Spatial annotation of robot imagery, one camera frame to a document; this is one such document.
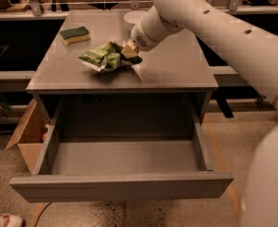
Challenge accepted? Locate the brown cardboard box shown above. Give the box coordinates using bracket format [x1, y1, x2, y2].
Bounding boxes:
[5, 99, 48, 173]

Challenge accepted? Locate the white red shoe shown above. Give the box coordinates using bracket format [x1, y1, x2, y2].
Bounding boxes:
[0, 213, 24, 227]

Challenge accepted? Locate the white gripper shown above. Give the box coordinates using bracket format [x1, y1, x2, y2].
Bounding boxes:
[122, 7, 181, 59]

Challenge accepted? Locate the open grey top drawer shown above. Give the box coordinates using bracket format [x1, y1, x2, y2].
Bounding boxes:
[9, 96, 233, 202]

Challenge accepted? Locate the black floor cable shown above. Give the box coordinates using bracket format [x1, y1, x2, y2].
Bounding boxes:
[33, 201, 53, 227]

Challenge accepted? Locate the green and yellow sponge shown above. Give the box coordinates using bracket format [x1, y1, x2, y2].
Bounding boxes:
[60, 26, 90, 45]

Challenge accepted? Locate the grey cabinet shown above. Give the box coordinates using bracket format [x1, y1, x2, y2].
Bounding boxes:
[26, 9, 219, 125]

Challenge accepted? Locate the white ceramic bowl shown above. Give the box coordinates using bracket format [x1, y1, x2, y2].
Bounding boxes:
[124, 10, 147, 25]

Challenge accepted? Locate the green jalapeno chip bag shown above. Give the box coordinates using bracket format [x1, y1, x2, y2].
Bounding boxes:
[78, 42, 143, 73]

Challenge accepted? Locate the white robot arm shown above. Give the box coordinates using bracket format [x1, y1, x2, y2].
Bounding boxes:
[129, 0, 278, 227]

